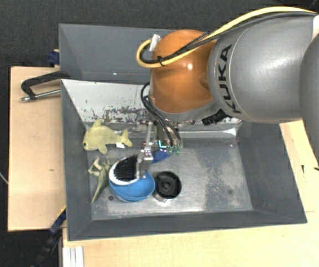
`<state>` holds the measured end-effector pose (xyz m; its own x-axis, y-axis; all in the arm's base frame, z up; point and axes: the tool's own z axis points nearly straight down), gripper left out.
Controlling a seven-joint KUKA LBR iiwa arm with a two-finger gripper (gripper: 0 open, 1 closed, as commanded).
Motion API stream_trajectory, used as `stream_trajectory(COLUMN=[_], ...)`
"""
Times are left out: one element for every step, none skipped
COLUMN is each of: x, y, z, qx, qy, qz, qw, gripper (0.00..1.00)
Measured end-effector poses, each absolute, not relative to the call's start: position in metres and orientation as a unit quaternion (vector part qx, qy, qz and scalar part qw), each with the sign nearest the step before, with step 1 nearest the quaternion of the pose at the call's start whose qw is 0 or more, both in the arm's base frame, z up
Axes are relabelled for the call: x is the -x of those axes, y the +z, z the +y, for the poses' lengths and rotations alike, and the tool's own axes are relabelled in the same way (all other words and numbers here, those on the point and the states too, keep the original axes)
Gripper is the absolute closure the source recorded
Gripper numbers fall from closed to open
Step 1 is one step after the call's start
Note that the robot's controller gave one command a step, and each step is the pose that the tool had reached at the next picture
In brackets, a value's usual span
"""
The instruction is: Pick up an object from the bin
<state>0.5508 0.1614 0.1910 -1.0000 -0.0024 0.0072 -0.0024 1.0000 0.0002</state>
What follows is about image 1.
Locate black cylinder on white bracket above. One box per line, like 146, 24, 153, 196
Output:
201, 107, 233, 126

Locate pale wood flat board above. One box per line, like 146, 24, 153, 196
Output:
7, 65, 68, 232

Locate blue bowl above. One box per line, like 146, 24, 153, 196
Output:
108, 170, 156, 203

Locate white brush with black bristles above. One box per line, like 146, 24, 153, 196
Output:
109, 150, 168, 185

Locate yellow plush toy dolphin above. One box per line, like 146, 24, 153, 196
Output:
82, 118, 134, 155

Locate green toy dinosaur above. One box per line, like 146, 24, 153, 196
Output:
87, 156, 115, 204

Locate grey metal bin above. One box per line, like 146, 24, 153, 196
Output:
57, 23, 308, 241

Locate black round lid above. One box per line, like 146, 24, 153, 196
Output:
153, 170, 183, 204

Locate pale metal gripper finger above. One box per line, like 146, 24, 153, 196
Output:
143, 145, 154, 179
135, 150, 145, 180

